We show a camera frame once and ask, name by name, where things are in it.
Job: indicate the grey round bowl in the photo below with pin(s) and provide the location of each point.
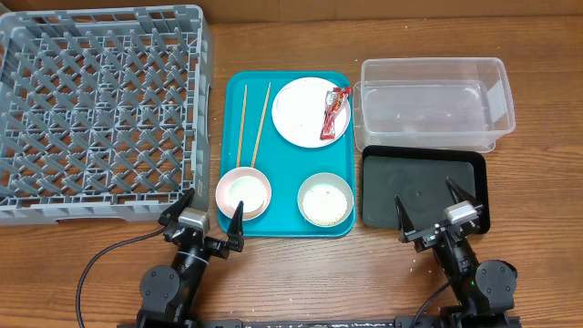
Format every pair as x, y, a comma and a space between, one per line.
332, 179

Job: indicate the white paper cup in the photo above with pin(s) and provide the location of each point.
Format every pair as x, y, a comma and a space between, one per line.
250, 191

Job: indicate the white rice pile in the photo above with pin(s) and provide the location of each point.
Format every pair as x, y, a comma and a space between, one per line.
324, 205

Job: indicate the pink shallow bowl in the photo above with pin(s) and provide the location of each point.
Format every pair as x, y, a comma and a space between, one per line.
221, 194

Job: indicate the large white round plate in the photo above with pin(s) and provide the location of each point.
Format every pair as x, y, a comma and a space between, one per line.
298, 112

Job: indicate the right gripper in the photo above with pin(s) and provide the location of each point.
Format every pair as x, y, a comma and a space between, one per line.
440, 229

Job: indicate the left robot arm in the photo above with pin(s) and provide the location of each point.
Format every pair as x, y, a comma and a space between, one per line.
168, 291

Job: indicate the clear plastic bin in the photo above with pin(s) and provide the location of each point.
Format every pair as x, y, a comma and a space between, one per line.
462, 103

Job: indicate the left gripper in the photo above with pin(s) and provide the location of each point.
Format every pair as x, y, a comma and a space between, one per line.
235, 231

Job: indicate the grey plastic dishwasher rack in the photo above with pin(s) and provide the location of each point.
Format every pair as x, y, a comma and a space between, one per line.
104, 112

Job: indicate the black rectangular tray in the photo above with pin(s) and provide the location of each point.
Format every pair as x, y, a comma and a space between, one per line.
417, 177

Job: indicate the teal plastic serving tray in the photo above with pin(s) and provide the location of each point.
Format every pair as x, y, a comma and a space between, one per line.
285, 165

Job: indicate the red snack wrapper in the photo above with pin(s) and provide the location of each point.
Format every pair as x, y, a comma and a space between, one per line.
334, 101

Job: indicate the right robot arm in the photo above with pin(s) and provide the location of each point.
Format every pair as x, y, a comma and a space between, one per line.
484, 289

